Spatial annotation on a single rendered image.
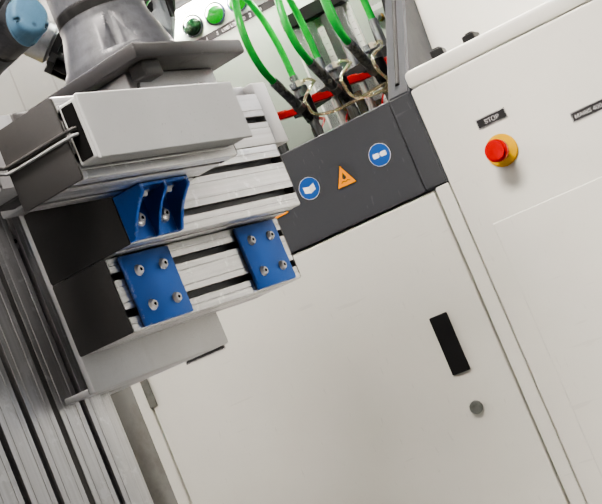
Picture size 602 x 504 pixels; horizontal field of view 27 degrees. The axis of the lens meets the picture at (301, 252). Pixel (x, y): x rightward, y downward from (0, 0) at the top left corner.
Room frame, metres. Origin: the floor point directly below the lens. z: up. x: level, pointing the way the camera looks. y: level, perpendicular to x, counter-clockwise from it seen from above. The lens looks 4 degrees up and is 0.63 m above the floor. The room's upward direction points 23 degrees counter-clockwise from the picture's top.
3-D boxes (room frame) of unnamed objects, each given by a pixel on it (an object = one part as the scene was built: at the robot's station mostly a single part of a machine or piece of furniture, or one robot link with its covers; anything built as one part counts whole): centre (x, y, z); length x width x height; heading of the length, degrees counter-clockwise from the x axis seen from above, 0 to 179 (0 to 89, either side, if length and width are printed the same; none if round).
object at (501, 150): (1.94, -0.34, 0.80); 0.05 x 0.04 x 0.05; 66
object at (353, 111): (2.30, -0.19, 0.98); 0.05 x 0.03 x 0.21; 156
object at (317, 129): (2.33, -0.11, 0.98); 0.05 x 0.03 x 0.21; 156
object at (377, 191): (2.16, 0.05, 0.87); 0.62 x 0.04 x 0.16; 66
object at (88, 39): (1.58, 0.12, 1.09); 0.15 x 0.15 x 0.10
